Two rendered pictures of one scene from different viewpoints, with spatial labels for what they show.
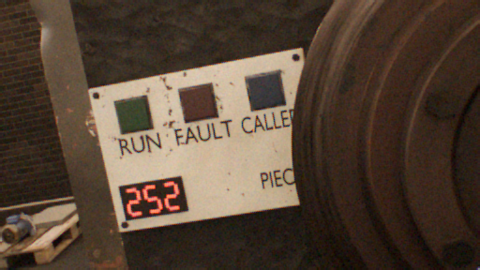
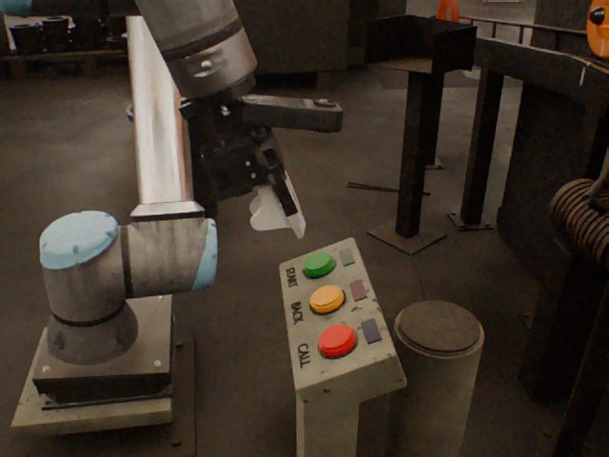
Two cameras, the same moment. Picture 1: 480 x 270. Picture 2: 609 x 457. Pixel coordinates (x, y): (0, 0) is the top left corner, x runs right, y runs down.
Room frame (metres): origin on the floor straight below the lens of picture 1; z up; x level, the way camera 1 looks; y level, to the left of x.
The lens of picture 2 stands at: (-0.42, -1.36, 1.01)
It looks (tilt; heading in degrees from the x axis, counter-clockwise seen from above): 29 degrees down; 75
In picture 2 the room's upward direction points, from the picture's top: straight up
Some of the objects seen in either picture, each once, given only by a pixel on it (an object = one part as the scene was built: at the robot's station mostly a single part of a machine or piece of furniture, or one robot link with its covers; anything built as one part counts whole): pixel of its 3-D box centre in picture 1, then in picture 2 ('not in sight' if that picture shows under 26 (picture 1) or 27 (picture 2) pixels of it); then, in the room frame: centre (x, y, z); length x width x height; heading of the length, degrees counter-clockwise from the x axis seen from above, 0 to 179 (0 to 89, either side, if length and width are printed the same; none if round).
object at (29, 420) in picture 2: not in sight; (103, 370); (-0.61, -0.31, 0.10); 0.32 x 0.32 x 0.04; 84
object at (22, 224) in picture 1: (23, 225); not in sight; (4.87, 1.81, 0.25); 0.40 x 0.24 x 0.22; 171
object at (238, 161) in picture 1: (208, 142); not in sight; (0.75, 0.04, 1.15); 0.26 x 0.02 x 0.18; 81
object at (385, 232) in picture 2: not in sight; (410, 136); (0.38, 0.26, 0.36); 0.26 x 0.20 x 0.72; 116
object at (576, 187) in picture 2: not in sight; (577, 309); (0.40, -0.59, 0.27); 0.22 x 0.13 x 0.53; 81
